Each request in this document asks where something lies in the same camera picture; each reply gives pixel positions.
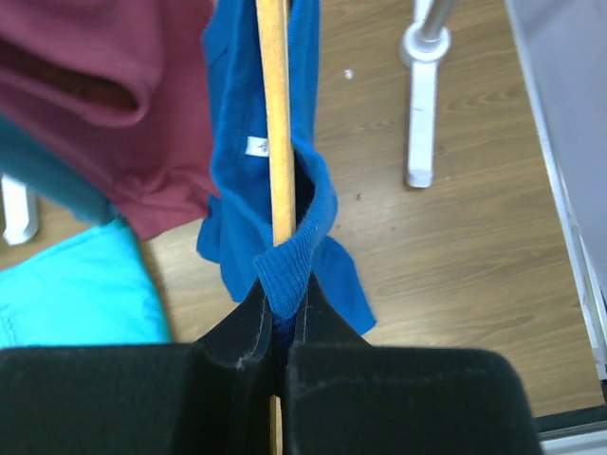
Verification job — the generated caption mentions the left white rack foot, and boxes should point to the left white rack foot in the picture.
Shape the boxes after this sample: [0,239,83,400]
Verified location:
[1,174,39,246]

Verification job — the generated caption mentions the right white rack foot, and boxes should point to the right white rack foot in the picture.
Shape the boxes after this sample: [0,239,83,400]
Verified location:
[398,1,451,189]

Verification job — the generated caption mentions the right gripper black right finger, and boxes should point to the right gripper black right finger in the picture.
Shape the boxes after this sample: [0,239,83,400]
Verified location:
[283,278,542,454]

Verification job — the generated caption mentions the aluminium frame rail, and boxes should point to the aluminium frame rail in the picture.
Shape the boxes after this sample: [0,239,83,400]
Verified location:
[506,1,606,390]

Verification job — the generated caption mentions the grey-blue hanging tank top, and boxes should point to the grey-blue hanging tank top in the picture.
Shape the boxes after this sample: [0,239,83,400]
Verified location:
[1,118,120,226]

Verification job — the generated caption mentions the blue tank top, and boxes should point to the blue tank top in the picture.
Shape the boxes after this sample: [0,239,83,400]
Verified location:
[197,1,376,345]

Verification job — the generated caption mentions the turquoise folded shorts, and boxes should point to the turquoise folded shorts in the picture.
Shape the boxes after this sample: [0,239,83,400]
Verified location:
[1,219,172,348]

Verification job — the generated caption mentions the white rack foot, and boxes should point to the white rack foot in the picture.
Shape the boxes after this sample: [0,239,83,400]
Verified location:
[1,174,39,246]
[398,1,451,189]

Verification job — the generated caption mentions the yellow wooden hanger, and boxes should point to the yellow wooden hanger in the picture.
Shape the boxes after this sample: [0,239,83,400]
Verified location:
[254,0,298,455]

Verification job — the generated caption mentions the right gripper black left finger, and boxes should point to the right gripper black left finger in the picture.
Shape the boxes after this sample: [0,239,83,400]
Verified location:
[1,284,272,454]

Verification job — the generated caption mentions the maroon hanging tank top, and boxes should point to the maroon hanging tank top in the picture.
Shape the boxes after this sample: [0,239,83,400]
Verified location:
[1,1,215,240]

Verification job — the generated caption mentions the right metal rack pole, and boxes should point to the right metal rack pole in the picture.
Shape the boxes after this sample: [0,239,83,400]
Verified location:
[420,0,455,42]

